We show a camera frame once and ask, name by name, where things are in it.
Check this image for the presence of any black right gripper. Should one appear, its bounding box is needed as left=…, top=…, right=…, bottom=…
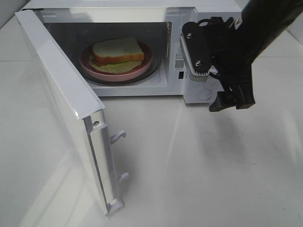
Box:
left=180, top=17, right=255, bottom=112

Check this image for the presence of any round door release button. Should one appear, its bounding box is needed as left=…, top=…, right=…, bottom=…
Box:
left=197, top=88, right=212, bottom=101

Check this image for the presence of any pink plate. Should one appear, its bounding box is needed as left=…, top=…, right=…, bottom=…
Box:
left=82, top=41, right=154, bottom=74

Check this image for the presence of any sandwich with white bread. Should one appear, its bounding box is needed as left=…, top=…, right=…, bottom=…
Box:
left=92, top=37, right=144, bottom=65

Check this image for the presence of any white microwave door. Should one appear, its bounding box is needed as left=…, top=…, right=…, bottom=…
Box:
left=16, top=10, right=128, bottom=215

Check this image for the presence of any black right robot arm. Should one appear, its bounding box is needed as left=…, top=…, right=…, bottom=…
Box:
left=180, top=0, right=303, bottom=112

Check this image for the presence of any glass microwave turntable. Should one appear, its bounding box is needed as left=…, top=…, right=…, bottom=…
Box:
left=79, top=52, right=161, bottom=86

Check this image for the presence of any white microwave oven body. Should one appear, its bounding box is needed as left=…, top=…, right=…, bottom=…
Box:
left=21, top=0, right=240, bottom=104

